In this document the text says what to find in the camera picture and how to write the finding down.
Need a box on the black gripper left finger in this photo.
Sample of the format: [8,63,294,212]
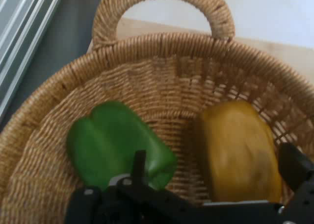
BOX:
[65,149,205,224]

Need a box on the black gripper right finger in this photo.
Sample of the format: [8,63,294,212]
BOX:
[279,142,314,224]

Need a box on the yellow bell pepper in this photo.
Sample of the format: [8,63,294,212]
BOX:
[200,100,283,203]

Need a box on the green bell pepper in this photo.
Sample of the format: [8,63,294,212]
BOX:
[66,100,178,192]

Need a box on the woven wicker basket with handles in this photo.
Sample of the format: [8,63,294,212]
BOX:
[0,0,314,224]

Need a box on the aluminium frame rail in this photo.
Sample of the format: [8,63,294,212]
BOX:
[0,0,66,122]

